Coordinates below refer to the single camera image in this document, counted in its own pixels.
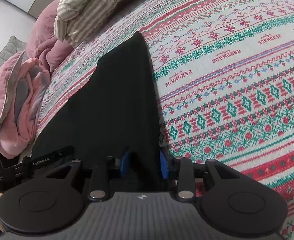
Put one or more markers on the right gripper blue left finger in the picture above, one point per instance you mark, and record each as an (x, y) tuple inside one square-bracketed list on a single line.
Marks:
[(121, 164)]

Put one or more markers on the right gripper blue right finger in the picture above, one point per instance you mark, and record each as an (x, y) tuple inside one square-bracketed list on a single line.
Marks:
[(168, 164)]

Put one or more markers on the black pants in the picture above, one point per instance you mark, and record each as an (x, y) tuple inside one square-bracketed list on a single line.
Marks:
[(113, 114)]

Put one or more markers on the pink fleece blanket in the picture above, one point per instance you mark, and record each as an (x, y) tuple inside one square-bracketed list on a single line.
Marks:
[(19, 127)]

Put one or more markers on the patterned knit bedspread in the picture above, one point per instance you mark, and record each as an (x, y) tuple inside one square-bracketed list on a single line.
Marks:
[(224, 73)]

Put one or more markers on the grey quilted mat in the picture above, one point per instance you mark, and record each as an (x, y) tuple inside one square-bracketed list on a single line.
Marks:
[(13, 46)]

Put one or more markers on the mauve quilted comforter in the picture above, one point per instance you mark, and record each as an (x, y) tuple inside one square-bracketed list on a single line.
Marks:
[(43, 45)]

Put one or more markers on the beige striped folded bedding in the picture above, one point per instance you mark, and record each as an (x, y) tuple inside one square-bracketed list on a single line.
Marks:
[(78, 19)]

